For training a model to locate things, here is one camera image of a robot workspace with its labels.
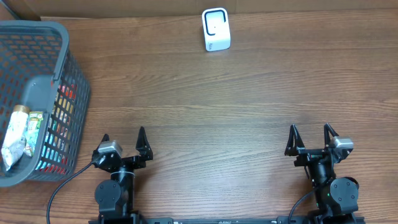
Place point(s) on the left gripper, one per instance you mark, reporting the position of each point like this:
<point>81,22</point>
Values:
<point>126,160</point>

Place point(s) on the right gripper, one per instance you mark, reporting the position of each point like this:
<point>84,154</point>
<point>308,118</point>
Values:
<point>314,156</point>

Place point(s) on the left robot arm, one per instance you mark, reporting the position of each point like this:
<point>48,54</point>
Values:
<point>115,196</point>

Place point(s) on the orange spaghetti packet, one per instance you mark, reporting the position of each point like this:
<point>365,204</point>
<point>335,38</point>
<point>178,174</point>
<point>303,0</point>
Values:
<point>60,127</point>

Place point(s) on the grey plastic shopping basket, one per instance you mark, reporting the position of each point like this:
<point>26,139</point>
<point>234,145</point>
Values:
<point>35,60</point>

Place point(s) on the white tube with gold cap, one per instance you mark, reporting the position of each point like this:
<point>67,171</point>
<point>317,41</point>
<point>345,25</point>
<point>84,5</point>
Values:
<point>15,140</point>

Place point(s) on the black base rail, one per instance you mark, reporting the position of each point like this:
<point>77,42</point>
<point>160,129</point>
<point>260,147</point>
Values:
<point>167,220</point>

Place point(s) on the green snack packet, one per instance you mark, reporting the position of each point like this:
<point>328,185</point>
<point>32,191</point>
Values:
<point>33,128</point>

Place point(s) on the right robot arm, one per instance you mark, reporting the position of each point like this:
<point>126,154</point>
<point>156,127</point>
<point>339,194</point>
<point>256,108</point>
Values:
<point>336,198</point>

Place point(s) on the white barcode scanner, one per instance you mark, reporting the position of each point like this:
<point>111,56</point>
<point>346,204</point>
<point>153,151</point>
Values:
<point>216,29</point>

